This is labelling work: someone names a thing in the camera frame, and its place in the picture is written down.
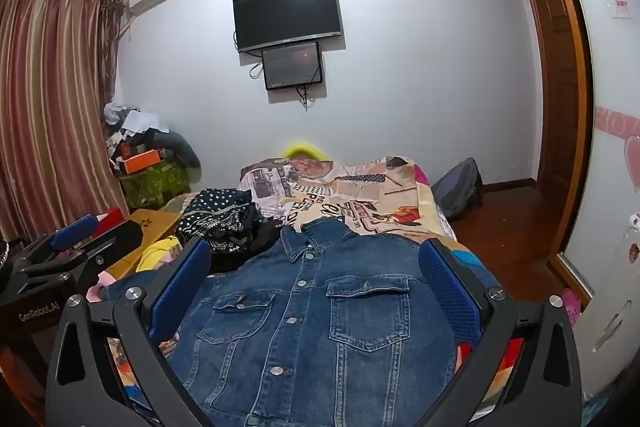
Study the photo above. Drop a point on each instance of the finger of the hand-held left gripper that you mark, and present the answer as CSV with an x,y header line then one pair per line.
x,y
115,239
75,232

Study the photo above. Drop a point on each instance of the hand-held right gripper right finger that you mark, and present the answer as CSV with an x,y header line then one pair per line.
x,y
450,292

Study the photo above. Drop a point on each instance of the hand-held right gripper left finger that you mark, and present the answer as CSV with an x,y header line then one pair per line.
x,y
180,289

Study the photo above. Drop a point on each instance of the blue denim jacket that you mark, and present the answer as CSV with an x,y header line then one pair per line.
x,y
310,317

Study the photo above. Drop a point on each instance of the red box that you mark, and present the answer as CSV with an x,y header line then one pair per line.
x,y
112,216

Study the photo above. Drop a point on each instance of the wooden paw-print table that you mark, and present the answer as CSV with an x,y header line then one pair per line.
x,y
150,222

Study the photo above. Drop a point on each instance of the yellow garment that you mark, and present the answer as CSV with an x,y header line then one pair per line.
x,y
157,254

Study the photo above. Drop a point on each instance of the green patterned bag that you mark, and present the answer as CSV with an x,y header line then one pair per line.
x,y
152,187

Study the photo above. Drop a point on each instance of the orange box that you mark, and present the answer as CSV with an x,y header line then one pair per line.
x,y
141,162

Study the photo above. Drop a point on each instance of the navy patterned dotted garment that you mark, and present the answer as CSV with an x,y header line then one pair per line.
x,y
215,214

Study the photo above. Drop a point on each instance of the black garment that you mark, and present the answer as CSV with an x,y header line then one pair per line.
x,y
262,239

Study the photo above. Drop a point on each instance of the grey backpack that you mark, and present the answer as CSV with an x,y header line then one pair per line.
x,y
457,189

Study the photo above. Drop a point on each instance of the grey cloth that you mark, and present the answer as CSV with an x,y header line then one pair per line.
x,y
180,149

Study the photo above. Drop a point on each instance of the white crumpled cloth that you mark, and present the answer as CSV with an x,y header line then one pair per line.
x,y
132,119

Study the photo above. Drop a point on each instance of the pink slipper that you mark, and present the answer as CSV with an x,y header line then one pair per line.
x,y
572,306

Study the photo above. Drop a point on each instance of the pile of clutter on shelf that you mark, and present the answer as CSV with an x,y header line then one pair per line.
x,y
50,107

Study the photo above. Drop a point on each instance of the yellow curved object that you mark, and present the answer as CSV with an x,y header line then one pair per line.
x,y
302,151

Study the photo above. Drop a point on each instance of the wooden door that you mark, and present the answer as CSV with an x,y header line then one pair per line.
x,y
560,107

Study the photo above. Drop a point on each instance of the small black monitor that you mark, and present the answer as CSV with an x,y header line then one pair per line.
x,y
292,66

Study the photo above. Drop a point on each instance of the wall-mounted black television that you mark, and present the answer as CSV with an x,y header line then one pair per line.
x,y
287,14

